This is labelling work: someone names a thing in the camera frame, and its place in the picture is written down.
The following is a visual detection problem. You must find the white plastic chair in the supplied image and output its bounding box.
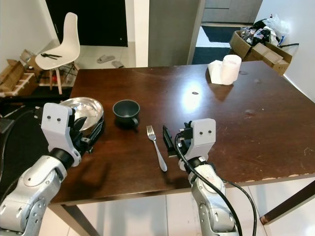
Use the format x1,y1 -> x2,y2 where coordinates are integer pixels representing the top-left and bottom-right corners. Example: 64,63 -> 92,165
35,12 -> 81,95

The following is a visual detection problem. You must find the plastic left wrist camera mount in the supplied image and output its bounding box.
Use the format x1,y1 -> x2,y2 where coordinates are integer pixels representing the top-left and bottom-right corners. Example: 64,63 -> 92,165
40,102 -> 82,166

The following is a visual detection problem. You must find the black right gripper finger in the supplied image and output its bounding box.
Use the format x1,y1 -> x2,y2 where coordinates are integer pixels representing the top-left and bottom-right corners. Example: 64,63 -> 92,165
162,125 -> 178,157

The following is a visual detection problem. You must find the silver metal fork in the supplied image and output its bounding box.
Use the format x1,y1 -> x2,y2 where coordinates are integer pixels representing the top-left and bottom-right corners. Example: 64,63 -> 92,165
146,125 -> 168,172

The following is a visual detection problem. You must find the shiny steel bowl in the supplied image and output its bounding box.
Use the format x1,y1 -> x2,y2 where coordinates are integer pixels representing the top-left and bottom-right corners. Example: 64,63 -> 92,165
60,97 -> 105,132

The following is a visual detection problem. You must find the small open cardboard box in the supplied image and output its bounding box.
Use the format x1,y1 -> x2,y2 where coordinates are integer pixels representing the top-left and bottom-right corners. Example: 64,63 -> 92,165
22,49 -> 43,70

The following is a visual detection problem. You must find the dark heap of clutter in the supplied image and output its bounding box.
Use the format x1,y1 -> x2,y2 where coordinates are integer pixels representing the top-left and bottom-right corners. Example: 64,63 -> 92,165
241,19 -> 282,47

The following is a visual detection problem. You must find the white paper towel roll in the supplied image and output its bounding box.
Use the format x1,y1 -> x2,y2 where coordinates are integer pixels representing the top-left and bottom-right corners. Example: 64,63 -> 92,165
208,55 -> 242,86

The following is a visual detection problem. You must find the black door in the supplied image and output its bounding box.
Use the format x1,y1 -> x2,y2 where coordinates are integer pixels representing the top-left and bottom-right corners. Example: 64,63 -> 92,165
45,0 -> 128,48

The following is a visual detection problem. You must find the dark grey mug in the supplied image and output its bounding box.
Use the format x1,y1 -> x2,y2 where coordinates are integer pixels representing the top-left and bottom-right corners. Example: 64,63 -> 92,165
113,100 -> 141,130

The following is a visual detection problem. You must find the plastic wrist camera mount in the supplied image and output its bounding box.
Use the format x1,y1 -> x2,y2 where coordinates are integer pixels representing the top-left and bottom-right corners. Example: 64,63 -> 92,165
40,102 -> 82,166
189,118 -> 217,159

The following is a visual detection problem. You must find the tall brown cardboard box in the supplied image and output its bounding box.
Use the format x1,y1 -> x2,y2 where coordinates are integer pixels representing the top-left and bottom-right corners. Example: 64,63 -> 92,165
229,30 -> 254,59

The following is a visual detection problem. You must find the grey cabinet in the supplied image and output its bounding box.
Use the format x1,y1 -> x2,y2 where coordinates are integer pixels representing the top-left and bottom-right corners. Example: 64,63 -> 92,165
202,0 -> 263,24

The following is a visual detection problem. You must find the dark wooden table leg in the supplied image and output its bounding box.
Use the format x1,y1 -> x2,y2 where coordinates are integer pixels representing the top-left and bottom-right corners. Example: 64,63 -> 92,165
61,204 -> 87,236
259,179 -> 315,226

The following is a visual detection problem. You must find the dark blue doormat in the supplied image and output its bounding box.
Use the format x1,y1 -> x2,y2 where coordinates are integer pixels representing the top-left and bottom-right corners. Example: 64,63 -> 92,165
200,26 -> 240,44

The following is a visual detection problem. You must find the black hand tool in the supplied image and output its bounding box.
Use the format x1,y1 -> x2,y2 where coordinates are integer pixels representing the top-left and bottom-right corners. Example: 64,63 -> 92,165
40,52 -> 63,60

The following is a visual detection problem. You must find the clear plastic bag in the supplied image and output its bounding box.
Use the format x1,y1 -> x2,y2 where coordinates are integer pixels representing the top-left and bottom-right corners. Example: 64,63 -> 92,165
263,14 -> 291,41

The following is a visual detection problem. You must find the flat open cardboard box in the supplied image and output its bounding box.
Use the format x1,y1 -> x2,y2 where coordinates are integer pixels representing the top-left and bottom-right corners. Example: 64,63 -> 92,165
251,42 -> 293,76

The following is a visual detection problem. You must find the long wooden crate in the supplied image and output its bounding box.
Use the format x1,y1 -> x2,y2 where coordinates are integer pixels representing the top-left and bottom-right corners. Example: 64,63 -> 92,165
0,59 -> 34,97

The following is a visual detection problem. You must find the plastic right wrist camera mount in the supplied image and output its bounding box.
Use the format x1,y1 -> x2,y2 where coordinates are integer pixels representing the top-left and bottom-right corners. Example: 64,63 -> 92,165
189,118 -> 217,159

